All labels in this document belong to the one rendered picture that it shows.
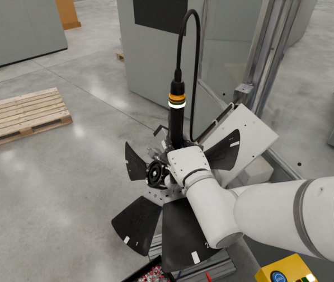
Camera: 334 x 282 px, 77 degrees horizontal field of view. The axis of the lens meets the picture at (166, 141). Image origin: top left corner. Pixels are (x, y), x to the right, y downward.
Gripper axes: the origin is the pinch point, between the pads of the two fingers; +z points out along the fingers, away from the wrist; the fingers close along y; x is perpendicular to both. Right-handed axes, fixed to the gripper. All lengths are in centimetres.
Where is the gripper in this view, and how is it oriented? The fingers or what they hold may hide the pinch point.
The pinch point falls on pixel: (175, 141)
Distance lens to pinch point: 65.3
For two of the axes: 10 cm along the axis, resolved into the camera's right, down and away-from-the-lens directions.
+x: 0.1, -7.4, -6.7
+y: 9.5, -2.1, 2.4
